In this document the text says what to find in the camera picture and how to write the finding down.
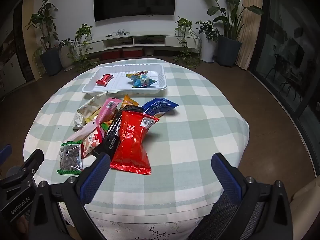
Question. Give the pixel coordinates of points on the gold snack packet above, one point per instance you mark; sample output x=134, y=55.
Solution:
x=90, y=118

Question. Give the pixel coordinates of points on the beige curtain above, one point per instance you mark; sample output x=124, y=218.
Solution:
x=251, y=30

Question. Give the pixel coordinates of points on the green white checked tablecloth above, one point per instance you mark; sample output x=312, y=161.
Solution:
x=200, y=130

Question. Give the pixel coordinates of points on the black wall television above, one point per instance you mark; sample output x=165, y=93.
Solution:
x=135, y=0

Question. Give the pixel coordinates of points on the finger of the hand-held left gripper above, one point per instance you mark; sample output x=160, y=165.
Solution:
x=5, y=152
x=33, y=161

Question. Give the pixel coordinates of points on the cream white snack packet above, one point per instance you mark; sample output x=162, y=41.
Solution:
x=87, y=108

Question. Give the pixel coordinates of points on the black snack packet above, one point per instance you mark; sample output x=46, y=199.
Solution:
x=112, y=137

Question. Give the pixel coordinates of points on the hanging pothos plant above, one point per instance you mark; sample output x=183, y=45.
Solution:
x=185, y=25

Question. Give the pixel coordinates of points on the trailing ivy plant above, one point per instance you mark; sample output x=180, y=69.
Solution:
x=82, y=36

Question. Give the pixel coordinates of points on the orange snack packet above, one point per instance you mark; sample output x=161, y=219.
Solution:
x=128, y=101

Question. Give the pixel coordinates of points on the leafy tree in dark pot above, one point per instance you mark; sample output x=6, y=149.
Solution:
x=51, y=61

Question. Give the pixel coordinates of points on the bushy plant in white pot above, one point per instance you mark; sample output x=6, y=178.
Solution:
x=208, y=50

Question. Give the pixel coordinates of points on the white television cabinet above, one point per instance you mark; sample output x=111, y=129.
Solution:
x=155, y=36

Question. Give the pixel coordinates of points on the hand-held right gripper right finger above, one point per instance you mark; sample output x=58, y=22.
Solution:
x=228, y=177

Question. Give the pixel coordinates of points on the small red snack packet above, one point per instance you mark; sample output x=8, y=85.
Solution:
x=103, y=79

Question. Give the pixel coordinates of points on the red white snack packet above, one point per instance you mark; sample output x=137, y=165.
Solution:
x=91, y=142

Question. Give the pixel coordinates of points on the yellow snack packet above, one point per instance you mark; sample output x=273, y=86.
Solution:
x=136, y=75

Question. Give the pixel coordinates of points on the small plant in white pot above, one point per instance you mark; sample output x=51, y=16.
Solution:
x=66, y=57

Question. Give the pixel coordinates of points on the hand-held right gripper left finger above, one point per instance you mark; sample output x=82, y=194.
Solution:
x=96, y=177

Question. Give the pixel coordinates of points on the red storage box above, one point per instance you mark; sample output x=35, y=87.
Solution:
x=132, y=53
x=111, y=54

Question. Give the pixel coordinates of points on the green-edged clear snack packet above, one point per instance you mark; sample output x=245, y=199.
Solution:
x=70, y=158

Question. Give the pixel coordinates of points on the large red snack packet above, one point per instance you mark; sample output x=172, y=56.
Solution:
x=130, y=145

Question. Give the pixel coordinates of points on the small blue snack packet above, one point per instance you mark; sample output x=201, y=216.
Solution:
x=143, y=82

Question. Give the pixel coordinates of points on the beige cushion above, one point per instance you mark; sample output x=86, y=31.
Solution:
x=307, y=200

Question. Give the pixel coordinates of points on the large-leaf plant in dark pot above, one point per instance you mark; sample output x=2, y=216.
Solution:
x=228, y=51

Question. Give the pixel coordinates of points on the small white pot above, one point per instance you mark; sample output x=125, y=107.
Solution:
x=149, y=51

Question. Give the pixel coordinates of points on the large blue snack packet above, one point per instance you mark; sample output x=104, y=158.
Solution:
x=160, y=106

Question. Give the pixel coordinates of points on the white plastic tray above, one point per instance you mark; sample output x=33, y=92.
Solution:
x=120, y=83

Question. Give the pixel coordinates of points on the white floral cloth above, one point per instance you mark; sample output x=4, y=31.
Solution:
x=140, y=227

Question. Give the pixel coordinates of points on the glass sliding door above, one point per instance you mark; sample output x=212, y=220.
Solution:
x=287, y=55

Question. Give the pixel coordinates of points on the pale pink snack packet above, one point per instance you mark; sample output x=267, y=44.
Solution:
x=82, y=132

